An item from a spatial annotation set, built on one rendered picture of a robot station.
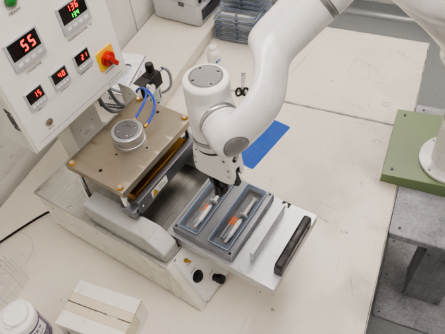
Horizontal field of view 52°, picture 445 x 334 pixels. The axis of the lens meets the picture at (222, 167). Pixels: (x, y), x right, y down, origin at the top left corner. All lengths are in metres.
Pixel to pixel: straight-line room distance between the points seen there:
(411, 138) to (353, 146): 0.18
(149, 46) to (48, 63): 0.96
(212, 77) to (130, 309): 0.64
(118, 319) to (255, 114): 0.66
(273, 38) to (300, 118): 0.88
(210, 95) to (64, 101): 0.45
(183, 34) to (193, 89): 1.24
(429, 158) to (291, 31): 0.84
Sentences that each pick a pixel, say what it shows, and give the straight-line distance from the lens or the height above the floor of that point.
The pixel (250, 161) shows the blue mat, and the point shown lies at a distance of 1.51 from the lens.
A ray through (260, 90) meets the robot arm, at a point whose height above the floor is 1.42.
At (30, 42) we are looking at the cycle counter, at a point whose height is 1.39.
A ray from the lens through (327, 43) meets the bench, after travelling 1.99.
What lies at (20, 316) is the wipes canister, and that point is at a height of 0.90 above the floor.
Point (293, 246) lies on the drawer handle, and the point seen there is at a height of 1.01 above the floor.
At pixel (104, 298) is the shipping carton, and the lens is 1.22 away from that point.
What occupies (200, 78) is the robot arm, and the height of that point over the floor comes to 1.41.
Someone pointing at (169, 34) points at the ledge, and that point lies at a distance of 2.01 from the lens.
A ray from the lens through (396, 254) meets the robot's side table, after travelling 2.23.
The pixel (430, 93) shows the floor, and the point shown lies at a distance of 3.00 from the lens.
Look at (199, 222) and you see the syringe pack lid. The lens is 1.08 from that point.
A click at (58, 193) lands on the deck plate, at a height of 0.93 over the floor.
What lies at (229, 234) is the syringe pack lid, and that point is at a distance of 1.05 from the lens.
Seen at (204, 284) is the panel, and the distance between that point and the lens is 1.22.
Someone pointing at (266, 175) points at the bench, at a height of 0.75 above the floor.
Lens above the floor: 1.90
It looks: 50 degrees down
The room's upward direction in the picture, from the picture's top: 7 degrees counter-clockwise
